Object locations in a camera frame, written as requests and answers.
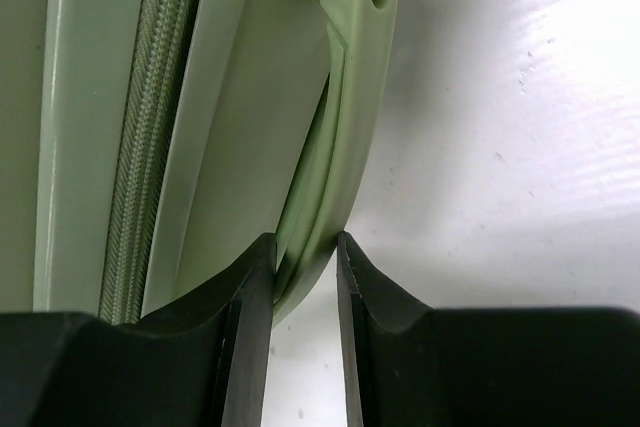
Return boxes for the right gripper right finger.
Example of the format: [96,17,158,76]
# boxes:
[336,232,639,426]

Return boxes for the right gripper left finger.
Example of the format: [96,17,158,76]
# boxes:
[1,233,276,426]

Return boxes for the light green suitcase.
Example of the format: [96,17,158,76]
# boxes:
[1,0,398,324]

